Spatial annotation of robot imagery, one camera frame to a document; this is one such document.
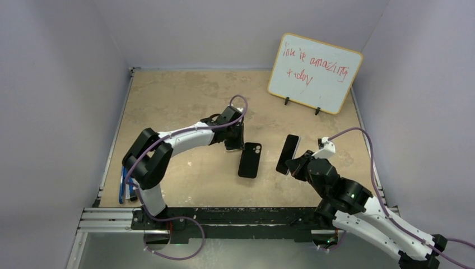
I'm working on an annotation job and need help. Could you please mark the black phone case with camera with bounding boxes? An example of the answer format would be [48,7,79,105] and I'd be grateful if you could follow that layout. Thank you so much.
[237,142,262,179]

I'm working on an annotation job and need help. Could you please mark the black phone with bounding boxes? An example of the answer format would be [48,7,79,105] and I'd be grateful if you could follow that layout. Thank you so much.
[276,134,300,175]

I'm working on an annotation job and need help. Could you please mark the pale pink phone case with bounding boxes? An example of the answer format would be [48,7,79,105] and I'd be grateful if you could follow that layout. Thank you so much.
[225,143,245,152]

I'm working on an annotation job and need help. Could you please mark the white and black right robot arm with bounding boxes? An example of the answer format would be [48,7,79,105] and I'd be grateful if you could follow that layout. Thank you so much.
[285,151,447,268]

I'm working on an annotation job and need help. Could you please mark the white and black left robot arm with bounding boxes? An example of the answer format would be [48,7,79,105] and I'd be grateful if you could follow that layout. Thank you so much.
[122,105,245,229]

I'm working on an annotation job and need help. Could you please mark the whiteboard with red writing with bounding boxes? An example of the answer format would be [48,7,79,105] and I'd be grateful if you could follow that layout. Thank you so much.
[267,33,364,114]

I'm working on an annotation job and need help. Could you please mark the blue object at table edge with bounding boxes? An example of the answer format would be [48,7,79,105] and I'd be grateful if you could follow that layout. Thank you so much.
[118,167,137,205]

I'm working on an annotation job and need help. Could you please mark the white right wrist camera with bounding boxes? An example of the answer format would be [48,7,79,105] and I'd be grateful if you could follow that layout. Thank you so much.
[312,137,336,159]

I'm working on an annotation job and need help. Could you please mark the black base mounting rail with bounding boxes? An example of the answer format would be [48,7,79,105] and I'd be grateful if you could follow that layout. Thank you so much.
[131,207,343,248]

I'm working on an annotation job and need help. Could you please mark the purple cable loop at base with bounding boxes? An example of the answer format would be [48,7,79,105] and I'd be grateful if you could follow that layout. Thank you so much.
[143,215,207,261]

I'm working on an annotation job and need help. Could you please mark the aluminium frame rail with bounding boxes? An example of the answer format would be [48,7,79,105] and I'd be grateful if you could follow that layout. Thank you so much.
[78,207,324,232]

